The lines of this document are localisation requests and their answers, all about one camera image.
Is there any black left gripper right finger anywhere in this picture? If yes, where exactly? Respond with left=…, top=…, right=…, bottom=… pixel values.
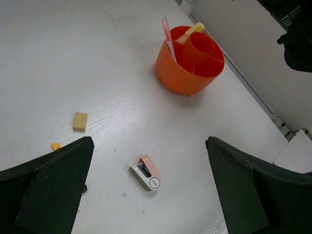
left=206, top=136, right=312, bottom=234

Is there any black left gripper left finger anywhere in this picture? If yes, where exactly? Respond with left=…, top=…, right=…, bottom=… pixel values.
left=0, top=136, right=94, bottom=234

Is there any yellow utility knife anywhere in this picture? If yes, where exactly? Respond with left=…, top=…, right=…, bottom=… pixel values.
left=51, top=143, right=62, bottom=151

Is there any tan eraser block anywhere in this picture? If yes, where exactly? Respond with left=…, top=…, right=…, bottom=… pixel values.
left=73, top=112, right=88, bottom=132

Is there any small pink white stapler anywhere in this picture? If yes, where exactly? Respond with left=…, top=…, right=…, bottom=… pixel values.
left=129, top=155, right=162, bottom=192

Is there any yellow thick highlighter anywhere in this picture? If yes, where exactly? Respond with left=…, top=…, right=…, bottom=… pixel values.
left=176, top=22, right=205, bottom=44

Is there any thin pink highlighter pen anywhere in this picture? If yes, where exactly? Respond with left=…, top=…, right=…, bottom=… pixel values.
left=162, top=14, right=176, bottom=62

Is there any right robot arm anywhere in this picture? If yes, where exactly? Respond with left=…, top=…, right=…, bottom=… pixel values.
left=258, top=0, right=312, bottom=73

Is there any orange round container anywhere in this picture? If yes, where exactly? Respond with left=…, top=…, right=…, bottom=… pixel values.
left=156, top=25, right=225, bottom=96

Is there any aluminium rail right side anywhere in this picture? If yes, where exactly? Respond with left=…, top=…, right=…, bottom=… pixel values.
left=190, top=13, right=293, bottom=139

